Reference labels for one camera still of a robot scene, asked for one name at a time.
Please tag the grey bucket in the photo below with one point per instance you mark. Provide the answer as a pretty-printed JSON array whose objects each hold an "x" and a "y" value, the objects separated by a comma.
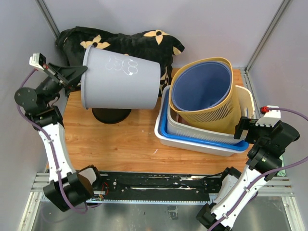
[{"x": 118, "y": 81}]

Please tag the right aluminium frame rail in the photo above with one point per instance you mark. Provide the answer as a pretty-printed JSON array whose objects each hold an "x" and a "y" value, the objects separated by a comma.
[{"x": 268, "y": 32}]

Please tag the beige perforated basket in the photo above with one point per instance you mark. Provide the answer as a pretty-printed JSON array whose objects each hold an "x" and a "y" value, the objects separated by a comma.
[{"x": 183, "y": 129}]

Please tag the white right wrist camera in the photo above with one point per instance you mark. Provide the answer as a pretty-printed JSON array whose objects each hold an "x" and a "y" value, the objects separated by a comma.
[{"x": 271, "y": 115}]

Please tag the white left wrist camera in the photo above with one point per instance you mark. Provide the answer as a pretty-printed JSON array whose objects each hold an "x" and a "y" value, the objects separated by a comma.
[{"x": 37, "y": 60}]

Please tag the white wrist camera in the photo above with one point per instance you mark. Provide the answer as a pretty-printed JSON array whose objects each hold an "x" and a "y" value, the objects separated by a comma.
[
  {"x": 271, "y": 115},
  {"x": 37, "y": 60}
]

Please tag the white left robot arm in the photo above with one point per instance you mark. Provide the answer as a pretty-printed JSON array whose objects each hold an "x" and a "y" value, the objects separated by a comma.
[{"x": 67, "y": 187}]

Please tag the yellow slatted basket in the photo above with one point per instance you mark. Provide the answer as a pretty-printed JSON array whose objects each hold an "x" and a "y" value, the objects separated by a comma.
[{"x": 220, "y": 118}]

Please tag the aluminium frame rail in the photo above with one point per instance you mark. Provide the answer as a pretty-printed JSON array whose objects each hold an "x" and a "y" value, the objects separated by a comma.
[
  {"x": 268, "y": 32},
  {"x": 48, "y": 17}
]

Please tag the black large bucket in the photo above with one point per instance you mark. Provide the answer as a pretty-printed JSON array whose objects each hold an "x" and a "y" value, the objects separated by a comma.
[{"x": 110, "y": 116}]

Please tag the green cloth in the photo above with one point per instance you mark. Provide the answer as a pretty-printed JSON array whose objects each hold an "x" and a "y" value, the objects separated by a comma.
[{"x": 281, "y": 173}]

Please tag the black floral pillow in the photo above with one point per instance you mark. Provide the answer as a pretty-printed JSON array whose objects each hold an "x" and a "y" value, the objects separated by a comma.
[{"x": 154, "y": 45}]

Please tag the blue rimmed white tub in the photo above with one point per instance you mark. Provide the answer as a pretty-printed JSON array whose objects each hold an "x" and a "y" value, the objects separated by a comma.
[{"x": 188, "y": 143}]

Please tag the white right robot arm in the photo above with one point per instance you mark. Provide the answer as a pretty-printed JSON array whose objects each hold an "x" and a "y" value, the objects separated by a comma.
[{"x": 238, "y": 188}]

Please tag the blue bucket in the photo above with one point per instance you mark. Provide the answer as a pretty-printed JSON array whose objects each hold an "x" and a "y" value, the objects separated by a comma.
[{"x": 201, "y": 86}]

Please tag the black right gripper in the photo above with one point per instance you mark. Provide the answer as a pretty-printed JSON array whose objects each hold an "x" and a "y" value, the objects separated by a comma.
[{"x": 245, "y": 123}]

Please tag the black mounting rail plate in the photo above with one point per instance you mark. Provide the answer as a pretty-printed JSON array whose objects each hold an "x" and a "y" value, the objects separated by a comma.
[{"x": 155, "y": 187}]

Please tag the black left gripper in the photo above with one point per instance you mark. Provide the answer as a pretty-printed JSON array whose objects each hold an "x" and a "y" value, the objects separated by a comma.
[{"x": 69, "y": 73}]

